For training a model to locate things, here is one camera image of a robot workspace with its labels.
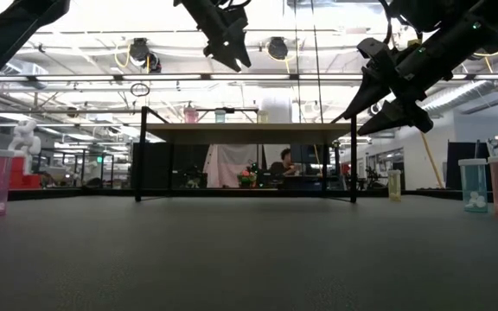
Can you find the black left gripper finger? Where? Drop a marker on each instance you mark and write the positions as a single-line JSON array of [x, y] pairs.
[[223, 54], [239, 49]]

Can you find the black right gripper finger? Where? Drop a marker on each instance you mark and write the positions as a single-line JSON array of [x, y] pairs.
[[393, 116], [370, 97]]

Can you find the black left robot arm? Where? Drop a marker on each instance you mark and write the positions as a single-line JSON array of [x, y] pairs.
[[2, 34]]

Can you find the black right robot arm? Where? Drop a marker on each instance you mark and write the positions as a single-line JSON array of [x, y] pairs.
[[469, 30]]

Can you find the wooden shelf black metal legs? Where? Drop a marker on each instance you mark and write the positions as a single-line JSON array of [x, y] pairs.
[[249, 133]]

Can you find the white pillar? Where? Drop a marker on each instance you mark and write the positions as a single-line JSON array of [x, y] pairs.
[[277, 108]]

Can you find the black partition panel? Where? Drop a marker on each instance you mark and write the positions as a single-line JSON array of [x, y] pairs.
[[458, 173]]

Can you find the person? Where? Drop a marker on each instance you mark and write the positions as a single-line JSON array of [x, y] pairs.
[[284, 163]]

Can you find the white cloth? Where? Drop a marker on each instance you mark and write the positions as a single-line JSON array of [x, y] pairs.
[[229, 166]]

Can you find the colourful toys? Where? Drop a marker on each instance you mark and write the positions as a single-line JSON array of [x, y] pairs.
[[248, 178]]

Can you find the red box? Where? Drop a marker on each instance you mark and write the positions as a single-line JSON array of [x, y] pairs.
[[20, 177]]

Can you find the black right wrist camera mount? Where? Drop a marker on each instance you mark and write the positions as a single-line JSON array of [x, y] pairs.
[[374, 49]]

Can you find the silver ventilation duct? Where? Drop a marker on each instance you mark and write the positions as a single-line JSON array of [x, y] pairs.
[[469, 97]]

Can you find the black aluminium table frame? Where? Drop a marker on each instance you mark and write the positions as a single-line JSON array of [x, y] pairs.
[[59, 194]]

